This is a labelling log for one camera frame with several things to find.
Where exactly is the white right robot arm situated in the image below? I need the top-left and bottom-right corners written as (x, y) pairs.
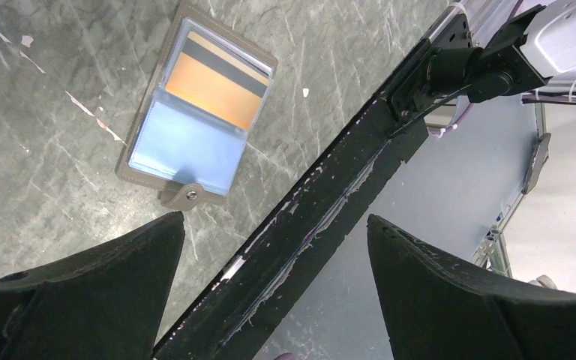
top-left (385, 1), bottom-right (576, 137)

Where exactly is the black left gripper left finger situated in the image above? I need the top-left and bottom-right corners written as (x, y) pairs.
top-left (0, 211), bottom-right (185, 359)

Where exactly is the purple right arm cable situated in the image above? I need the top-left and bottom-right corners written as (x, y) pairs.
top-left (429, 97), bottom-right (476, 140)

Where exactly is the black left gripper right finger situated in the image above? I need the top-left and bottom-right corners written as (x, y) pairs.
top-left (367, 214), bottom-right (576, 359)

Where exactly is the orange credit card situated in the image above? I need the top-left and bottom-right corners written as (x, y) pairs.
top-left (164, 31), bottom-right (271, 131)

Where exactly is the grey leather card holder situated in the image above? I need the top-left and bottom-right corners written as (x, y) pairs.
top-left (116, 4), bottom-right (278, 211)

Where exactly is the aluminium extrusion frame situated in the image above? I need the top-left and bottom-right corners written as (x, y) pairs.
top-left (472, 103), bottom-right (551, 278)

